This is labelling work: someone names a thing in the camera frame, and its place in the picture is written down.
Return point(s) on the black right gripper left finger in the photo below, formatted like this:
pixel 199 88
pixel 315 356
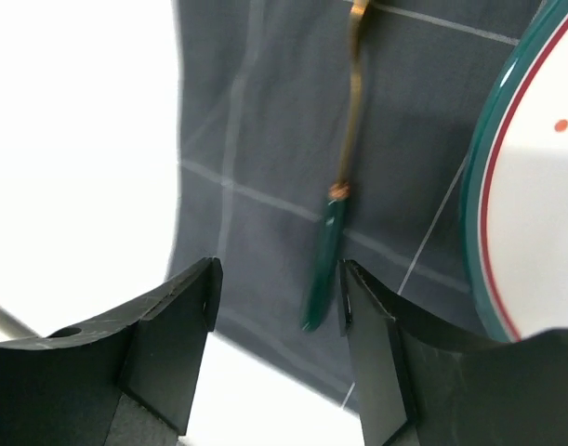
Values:
pixel 125 377

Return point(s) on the green handled gold fork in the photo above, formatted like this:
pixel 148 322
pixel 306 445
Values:
pixel 317 300

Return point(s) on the dark checked cloth placemat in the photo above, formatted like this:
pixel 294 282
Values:
pixel 263 115

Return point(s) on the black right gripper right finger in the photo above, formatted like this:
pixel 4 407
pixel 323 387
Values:
pixel 421 380

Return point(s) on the orange sunburst patterned plate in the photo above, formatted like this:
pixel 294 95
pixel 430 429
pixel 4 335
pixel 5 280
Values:
pixel 514 198

